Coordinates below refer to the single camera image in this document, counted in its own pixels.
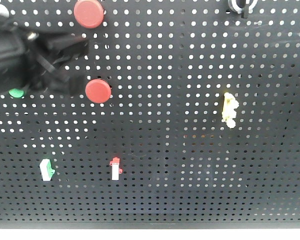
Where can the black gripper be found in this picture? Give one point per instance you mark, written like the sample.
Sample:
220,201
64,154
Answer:
34,60

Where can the black rotary knob switch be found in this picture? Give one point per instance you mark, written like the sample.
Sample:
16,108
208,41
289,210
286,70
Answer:
244,10

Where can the red toggle switch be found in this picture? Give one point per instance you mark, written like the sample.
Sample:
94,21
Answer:
115,169

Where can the red push button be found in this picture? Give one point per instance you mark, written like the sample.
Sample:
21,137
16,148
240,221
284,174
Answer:
98,91
88,13

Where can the white round button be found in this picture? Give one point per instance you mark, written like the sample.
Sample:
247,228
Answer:
4,12

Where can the green toggle switch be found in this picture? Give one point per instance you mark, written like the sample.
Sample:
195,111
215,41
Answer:
46,170

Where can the green push button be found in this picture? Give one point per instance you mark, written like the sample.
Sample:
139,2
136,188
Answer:
16,93

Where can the black perforated pegboard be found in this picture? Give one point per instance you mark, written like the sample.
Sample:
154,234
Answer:
168,63

